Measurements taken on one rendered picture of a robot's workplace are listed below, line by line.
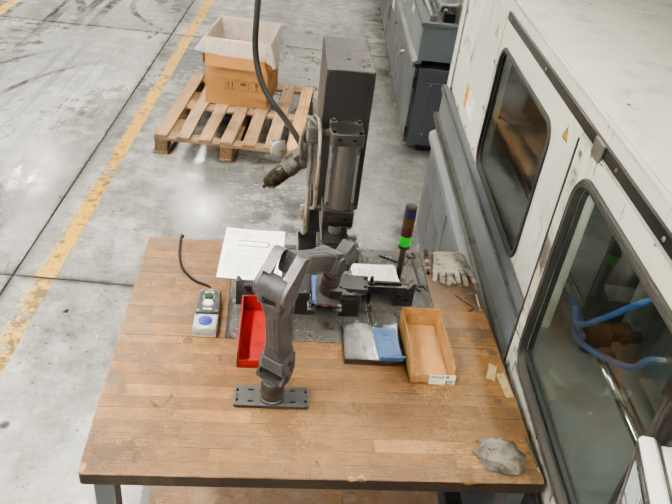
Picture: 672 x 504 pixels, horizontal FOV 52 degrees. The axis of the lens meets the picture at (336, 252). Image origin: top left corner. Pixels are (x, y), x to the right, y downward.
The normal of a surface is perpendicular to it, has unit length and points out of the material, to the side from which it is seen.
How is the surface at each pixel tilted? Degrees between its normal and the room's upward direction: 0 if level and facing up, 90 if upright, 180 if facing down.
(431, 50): 90
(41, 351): 0
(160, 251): 0
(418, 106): 90
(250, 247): 0
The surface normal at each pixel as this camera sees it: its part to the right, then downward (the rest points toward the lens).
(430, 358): 0.11, -0.82
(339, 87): 0.05, 0.57
